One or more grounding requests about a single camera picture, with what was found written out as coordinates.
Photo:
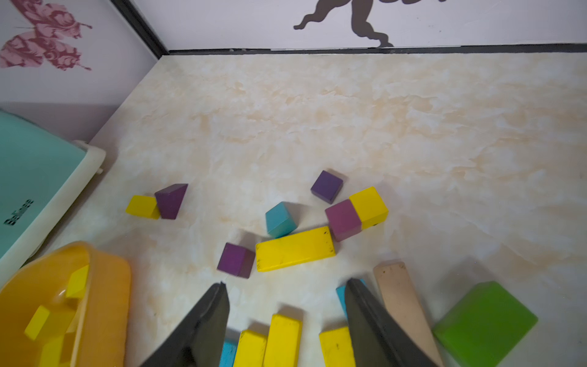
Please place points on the green block upper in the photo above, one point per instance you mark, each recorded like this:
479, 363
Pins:
484, 326

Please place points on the yellow plastic tray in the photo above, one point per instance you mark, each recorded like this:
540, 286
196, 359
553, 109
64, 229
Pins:
77, 292

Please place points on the tan long block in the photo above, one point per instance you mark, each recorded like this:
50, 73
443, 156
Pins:
402, 303

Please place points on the yellow cube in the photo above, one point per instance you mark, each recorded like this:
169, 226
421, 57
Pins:
370, 207

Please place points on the magenta cube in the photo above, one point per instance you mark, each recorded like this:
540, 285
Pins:
344, 222

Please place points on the purple small block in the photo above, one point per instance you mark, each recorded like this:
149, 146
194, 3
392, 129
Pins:
237, 261

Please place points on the yellow flat block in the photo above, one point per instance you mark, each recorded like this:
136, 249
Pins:
142, 206

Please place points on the long yellow block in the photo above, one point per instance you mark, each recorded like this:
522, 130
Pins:
251, 349
296, 249

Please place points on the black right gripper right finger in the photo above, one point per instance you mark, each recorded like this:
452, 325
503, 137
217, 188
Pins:
377, 339

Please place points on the purple triangle block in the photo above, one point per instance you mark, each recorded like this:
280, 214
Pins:
169, 200

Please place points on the teal small block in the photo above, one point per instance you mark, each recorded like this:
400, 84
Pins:
340, 292

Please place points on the dark purple cube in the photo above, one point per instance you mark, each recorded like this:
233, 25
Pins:
327, 186

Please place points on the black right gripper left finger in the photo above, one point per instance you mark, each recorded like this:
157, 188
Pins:
198, 339

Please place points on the teal long block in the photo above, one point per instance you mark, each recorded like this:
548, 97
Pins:
228, 353

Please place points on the teal wedge block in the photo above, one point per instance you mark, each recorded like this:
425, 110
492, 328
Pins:
279, 221

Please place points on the yellow medium block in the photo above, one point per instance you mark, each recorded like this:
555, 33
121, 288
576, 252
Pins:
337, 348

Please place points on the mint green toaster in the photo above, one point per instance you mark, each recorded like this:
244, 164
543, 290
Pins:
41, 177

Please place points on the yellow short block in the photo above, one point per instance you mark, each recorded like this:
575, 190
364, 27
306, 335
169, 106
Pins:
284, 341

